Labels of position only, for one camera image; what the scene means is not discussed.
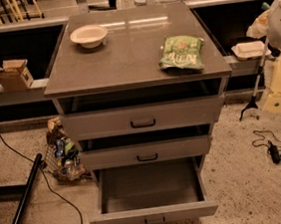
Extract grey bottom drawer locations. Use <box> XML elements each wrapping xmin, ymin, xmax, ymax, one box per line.
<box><xmin>89</xmin><ymin>157</ymin><xmax>218</xmax><ymax>224</ymax></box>

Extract grey drawer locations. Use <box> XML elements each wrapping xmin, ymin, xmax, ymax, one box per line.
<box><xmin>60</xmin><ymin>79</ymin><xmax>223</xmax><ymax>140</ymax></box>
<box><xmin>89</xmin><ymin>157</ymin><xmax>218</xmax><ymax>224</ymax></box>
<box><xmin>80</xmin><ymin>124</ymin><xmax>211</xmax><ymax>170</ymax></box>

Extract grey drawer cabinet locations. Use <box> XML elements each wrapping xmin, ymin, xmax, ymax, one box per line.
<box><xmin>35</xmin><ymin>0</ymin><xmax>248</xmax><ymax>224</ymax></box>

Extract grey middle drawer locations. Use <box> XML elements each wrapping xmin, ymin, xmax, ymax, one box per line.
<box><xmin>80</xmin><ymin>124</ymin><xmax>211</xmax><ymax>170</ymax></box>

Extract grey top drawer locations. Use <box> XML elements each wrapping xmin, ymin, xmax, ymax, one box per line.
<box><xmin>60</xmin><ymin>79</ymin><xmax>223</xmax><ymax>140</ymax></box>

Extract green chip bag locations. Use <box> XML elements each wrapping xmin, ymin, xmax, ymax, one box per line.
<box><xmin>158</xmin><ymin>35</ymin><xmax>204</xmax><ymax>70</ymax></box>

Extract white paper bowl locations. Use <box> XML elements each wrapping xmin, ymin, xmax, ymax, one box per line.
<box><xmin>70</xmin><ymin>25</ymin><xmax>108</xmax><ymax>49</ymax></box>

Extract reacher grabber tool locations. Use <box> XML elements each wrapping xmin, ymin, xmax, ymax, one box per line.
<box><xmin>239</xmin><ymin>38</ymin><xmax>269</xmax><ymax>120</ymax></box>

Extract white takeout container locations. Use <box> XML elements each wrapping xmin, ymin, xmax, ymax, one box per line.
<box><xmin>231</xmin><ymin>41</ymin><xmax>270</xmax><ymax>61</ymax></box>

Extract open cardboard box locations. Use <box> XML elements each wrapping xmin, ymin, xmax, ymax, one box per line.
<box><xmin>0</xmin><ymin>59</ymin><xmax>34</xmax><ymax>93</ymax></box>

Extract black metal pole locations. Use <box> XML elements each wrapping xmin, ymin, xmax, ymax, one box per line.
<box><xmin>12</xmin><ymin>153</ymin><xmax>42</xmax><ymax>224</ymax></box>

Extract wire basket with items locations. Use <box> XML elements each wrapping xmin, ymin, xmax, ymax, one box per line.
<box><xmin>44</xmin><ymin>116</ymin><xmax>92</xmax><ymax>182</ymax></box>

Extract black floor cable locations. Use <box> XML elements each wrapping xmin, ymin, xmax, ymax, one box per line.
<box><xmin>0</xmin><ymin>101</ymin><xmax>84</xmax><ymax>224</ymax></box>

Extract black power adapter cable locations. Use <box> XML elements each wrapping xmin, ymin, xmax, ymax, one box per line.
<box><xmin>246</xmin><ymin>96</ymin><xmax>281</xmax><ymax>167</ymax></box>

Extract yellow broom handles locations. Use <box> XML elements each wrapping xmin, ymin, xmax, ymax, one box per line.
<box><xmin>0</xmin><ymin>0</ymin><xmax>44</xmax><ymax>25</ymax></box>

